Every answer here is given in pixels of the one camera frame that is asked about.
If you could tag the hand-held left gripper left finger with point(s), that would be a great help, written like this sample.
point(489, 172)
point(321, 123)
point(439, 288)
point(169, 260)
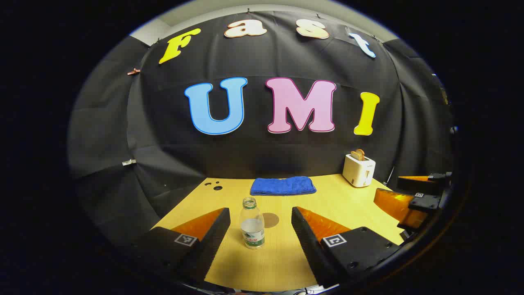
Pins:
point(213, 233)

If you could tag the copper cloth clip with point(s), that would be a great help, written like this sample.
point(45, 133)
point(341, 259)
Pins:
point(133, 71)

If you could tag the clear plastic water bottle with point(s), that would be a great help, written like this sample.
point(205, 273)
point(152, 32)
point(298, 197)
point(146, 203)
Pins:
point(251, 229)

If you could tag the white toaster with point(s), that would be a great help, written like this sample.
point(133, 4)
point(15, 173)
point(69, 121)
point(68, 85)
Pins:
point(357, 172)

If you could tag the silver cloth clip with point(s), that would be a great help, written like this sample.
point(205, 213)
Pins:
point(129, 162)

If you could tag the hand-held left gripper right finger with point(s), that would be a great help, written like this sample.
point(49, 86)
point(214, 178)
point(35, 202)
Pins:
point(307, 237)

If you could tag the toast slice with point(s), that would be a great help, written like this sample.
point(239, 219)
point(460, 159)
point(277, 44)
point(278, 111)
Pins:
point(361, 153)
point(354, 155)

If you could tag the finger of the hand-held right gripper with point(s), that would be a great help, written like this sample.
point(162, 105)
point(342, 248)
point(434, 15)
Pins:
point(425, 203)
point(421, 186)

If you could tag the blue folded towel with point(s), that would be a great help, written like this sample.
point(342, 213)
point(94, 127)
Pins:
point(282, 185)

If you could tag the black backdrop cloth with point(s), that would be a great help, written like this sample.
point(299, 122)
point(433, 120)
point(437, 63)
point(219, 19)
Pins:
point(262, 155)

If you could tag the round brown coaster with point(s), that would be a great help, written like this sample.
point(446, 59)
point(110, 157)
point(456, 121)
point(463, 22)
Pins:
point(272, 220)

